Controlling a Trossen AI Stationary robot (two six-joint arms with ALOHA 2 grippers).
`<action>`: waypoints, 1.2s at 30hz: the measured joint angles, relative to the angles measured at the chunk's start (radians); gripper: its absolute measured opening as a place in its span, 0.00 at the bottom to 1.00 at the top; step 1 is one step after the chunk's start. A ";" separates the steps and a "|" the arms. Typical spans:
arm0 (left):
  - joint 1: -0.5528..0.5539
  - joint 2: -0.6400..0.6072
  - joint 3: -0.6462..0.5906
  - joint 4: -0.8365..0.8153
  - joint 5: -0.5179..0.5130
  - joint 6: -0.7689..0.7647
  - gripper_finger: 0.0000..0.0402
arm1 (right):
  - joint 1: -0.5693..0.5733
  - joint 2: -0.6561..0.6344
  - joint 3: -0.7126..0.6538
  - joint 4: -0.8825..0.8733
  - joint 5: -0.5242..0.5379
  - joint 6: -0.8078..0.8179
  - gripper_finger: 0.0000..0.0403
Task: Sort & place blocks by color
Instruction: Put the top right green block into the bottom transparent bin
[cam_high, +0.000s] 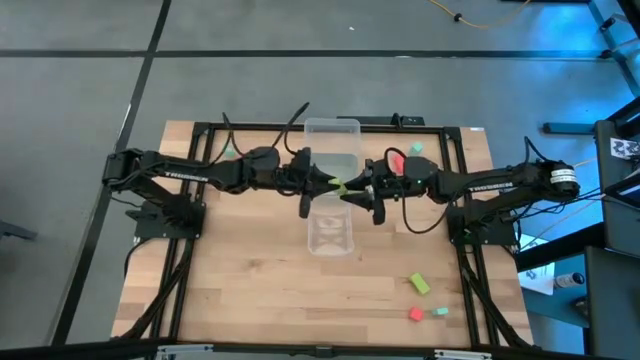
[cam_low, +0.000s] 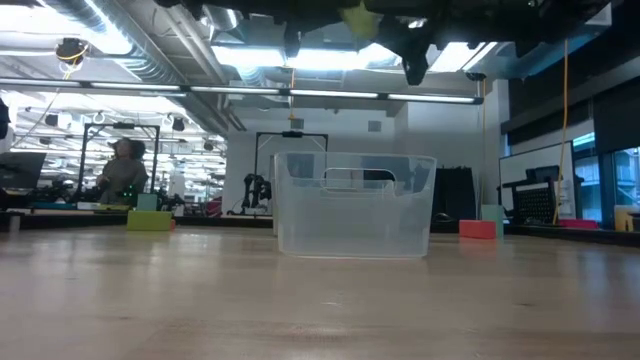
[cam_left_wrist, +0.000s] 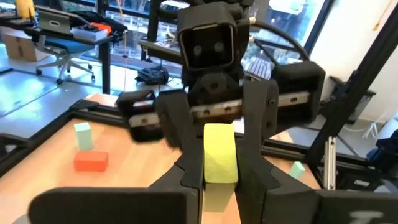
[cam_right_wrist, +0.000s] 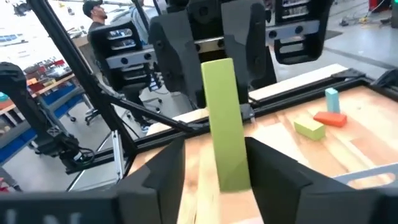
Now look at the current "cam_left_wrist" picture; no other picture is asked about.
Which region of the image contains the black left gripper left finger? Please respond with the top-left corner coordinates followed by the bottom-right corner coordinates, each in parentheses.
top-left (28, 141), bottom-right (205, 224)

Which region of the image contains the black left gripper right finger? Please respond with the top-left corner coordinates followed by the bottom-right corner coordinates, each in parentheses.
top-left (234, 138), bottom-right (398, 224)

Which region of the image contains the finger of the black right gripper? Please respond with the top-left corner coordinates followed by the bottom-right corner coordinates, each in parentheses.
top-left (154, 89), bottom-right (201, 150)
top-left (242, 78), bottom-right (280, 150)

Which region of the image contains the yellow-green block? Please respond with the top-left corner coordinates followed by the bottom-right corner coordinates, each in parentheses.
top-left (203, 123), bottom-right (239, 213)

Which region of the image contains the teal block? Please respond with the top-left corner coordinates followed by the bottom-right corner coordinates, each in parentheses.
top-left (73, 121), bottom-right (94, 152)
top-left (288, 161), bottom-right (307, 180)

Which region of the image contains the black backpack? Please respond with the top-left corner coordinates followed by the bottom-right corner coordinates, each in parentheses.
top-left (135, 65), bottom-right (170, 86)

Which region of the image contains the black equipment box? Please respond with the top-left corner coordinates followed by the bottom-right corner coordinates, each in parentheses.
top-left (320, 76), bottom-right (377, 125)

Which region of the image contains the black office desk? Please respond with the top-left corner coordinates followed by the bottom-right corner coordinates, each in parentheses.
top-left (0, 12), bottom-right (128, 95)

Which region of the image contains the red block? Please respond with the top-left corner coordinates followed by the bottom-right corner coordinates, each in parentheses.
top-left (73, 151), bottom-right (109, 172)

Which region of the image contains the black monitor stand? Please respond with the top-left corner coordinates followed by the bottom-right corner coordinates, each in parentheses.
top-left (146, 0), bottom-right (190, 62)

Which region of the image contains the dark blue container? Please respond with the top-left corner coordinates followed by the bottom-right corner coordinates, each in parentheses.
top-left (366, 130), bottom-right (398, 175)

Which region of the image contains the black bag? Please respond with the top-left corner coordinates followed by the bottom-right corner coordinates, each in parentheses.
top-left (74, 11), bottom-right (128, 43)

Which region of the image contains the orange tool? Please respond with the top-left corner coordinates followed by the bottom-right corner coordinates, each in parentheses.
top-left (90, 22), bottom-right (113, 34)

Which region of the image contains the white tray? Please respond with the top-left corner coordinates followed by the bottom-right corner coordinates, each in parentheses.
top-left (70, 24), bottom-right (108, 42)

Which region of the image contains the office chair with blue seat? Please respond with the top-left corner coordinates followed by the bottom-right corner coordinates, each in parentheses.
top-left (33, 34), bottom-right (96, 85)

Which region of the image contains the silver metal laptop stand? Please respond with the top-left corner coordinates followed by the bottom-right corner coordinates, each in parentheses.
top-left (37, 6), bottom-right (91, 35)

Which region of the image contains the cardboard box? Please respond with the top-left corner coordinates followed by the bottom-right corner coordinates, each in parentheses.
top-left (1, 32), bottom-right (47, 62)

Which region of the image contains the yellow cup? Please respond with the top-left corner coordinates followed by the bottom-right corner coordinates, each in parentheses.
top-left (14, 0), bottom-right (36, 19)

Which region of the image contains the black diagonal frame strut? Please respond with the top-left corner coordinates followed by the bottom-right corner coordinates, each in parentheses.
top-left (305, 6), bottom-right (398, 167)

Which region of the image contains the black window frame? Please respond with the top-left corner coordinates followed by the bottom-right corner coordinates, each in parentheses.
top-left (55, 0), bottom-right (336, 63)

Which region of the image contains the silver aluminium post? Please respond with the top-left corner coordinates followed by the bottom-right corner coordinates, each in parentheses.
top-left (323, 136), bottom-right (338, 190)

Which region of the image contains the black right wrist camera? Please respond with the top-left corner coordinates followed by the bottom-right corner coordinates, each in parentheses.
top-left (177, 1), bottom-right (251, 73)

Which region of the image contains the thin yellow hanging cord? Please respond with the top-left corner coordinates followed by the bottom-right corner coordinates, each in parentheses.
top-left (116, 0), bottom-right (129, 93)

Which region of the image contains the black table-edge bracket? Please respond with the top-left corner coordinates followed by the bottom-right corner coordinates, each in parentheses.
top-left (0, 133), bottom-right (30, 159)

